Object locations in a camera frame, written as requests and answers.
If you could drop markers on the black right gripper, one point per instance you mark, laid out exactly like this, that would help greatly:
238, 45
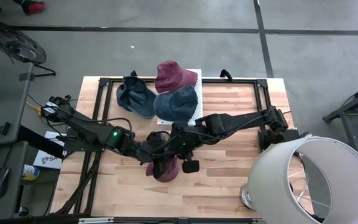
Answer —
182, 140

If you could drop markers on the black table clamp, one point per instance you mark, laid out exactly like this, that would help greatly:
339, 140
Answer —
133, 74
226, 74

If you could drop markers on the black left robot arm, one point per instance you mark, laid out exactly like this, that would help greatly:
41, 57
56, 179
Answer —
85, 127

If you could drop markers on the white perforated shelf rack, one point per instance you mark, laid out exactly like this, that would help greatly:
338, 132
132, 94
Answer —
199, 93

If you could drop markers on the white lampshade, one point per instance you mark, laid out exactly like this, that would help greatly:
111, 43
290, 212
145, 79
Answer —
272, 174

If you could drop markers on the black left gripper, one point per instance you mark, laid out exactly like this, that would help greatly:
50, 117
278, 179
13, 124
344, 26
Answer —
154, 146

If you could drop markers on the white printed paper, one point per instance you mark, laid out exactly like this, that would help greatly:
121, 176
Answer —
47, 158

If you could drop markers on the silver aluminium bracket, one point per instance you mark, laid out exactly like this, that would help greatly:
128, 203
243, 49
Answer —
96, 220

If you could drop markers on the black aluminium table frame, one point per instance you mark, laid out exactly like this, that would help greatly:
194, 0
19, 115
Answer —
228, 81

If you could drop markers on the grey desk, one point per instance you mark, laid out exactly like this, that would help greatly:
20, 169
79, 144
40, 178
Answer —
2, 99
5, 205

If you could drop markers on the blue denim cap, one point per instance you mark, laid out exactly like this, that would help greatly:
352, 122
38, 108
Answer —
135, 99
176, 105

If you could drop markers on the drink can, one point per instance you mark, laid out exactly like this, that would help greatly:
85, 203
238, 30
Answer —
30, 172

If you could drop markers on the maroon cotton cap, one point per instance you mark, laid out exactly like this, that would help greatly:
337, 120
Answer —
174, 77
169, 174

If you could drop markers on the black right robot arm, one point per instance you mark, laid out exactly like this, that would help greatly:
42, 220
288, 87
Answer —
238, 119

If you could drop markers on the person's shoe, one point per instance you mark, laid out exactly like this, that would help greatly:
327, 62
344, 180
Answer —
31, 6

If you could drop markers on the black desk bracket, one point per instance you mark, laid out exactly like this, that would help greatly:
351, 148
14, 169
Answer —
3, 129

